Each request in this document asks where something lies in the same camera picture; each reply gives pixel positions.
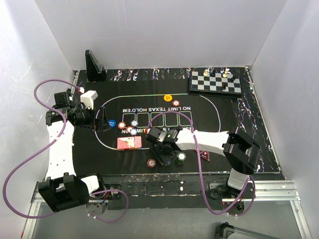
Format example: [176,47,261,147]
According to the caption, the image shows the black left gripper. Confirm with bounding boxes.
[74,104,111,132]

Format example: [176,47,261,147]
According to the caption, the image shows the blue small blind button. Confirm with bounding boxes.
[108,119,116,128]

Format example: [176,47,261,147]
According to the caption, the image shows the red poker chip stack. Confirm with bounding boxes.
[147,159,156,168]

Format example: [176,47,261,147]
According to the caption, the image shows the black triangular all-in marker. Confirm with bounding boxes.
[200,151,210,162]

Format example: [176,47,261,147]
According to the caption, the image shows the yellow dealer button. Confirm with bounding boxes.
[163,94,172,102]

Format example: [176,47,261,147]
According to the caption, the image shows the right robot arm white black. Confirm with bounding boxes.
[146,126,260,198]

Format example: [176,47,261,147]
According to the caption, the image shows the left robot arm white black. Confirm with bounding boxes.
[38,90,110,213]

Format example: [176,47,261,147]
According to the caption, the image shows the black texas holdem poker mat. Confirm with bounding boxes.
[72,79,252,176]

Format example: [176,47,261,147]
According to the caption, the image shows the green poker chip stack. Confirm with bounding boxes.
[175,152,186,165]

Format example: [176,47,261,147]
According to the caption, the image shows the red playing card deck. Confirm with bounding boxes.
[117,136,142,151]

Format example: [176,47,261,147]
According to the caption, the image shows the black card shoe stand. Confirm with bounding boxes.
[85,50,107,82]

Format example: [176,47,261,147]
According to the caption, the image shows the black white chess board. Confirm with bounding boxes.
[188,71,243,98]

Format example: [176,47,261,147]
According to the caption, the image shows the white chess piece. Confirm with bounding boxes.
[203,69,209,76]

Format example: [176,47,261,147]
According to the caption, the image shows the black case corner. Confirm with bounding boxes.
[215,222,282,239]

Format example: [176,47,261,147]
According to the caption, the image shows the white chess pawn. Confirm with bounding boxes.
[222,68,229,78]

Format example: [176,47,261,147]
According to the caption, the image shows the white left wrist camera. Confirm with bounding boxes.
[80,90,98,110]

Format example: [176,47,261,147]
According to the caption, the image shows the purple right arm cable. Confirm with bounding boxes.
[147,111,256,216]

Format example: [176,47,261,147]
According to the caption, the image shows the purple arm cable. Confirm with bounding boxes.
[147,111,256,216]
[1,79,129,223]

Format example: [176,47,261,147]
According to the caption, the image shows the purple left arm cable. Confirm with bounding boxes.
[1,79,129,223]

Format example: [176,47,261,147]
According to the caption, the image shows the aluminium frame rail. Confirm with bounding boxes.
[21,181,311,239]

